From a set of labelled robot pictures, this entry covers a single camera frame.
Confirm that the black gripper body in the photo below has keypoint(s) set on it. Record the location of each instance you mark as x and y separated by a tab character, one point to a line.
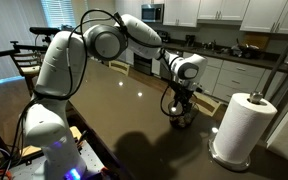
185	94

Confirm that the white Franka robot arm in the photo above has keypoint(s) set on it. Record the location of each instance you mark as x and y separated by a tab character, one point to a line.
60	66

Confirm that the light wooden chair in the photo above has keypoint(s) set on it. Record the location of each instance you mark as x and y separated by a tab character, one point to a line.
210	103
119	66

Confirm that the stainless steel dishwasher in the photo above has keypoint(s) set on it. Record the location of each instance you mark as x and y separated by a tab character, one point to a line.
165	71

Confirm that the white lower cabinet unit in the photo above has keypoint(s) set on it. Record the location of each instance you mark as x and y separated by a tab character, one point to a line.
237	80

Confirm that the black coffee maker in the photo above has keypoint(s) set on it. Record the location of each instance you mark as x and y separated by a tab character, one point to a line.
190	40

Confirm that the dark kitchen countertop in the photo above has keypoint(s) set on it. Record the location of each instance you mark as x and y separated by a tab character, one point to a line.
224	56

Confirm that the kitchen faucet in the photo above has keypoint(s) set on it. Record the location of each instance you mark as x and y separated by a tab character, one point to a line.
212	45

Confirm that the white paper towel roll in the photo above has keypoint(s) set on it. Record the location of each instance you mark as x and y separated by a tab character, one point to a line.
244	126

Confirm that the dark cooking pot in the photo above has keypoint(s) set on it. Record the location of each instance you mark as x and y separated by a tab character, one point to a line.
247	50

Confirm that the white upper cabinet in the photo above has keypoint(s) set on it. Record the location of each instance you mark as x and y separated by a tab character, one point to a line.
267	15
222	9
132	8
180	12

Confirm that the stainless steel microwave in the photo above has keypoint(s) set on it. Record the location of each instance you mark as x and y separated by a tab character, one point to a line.
152	13

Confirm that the wooden cutting board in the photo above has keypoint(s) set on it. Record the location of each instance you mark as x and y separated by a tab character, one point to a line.
259	40

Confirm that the light wooden board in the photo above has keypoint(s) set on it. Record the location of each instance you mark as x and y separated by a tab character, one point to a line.
76	132

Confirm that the grey metal tripod pole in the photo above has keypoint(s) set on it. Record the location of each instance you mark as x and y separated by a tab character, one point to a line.
284	53

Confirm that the white window blind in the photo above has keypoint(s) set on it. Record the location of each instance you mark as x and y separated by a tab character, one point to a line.
59	12

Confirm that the dark wooden slatted chair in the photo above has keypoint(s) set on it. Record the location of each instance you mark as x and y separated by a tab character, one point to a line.
29	65

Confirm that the black stand bar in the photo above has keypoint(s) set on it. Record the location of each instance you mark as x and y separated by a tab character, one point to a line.
4	52

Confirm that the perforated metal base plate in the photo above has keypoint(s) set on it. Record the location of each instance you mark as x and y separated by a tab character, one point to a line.
91	157

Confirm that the black camera on stand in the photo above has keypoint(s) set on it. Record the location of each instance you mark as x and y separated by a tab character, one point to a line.
45	31

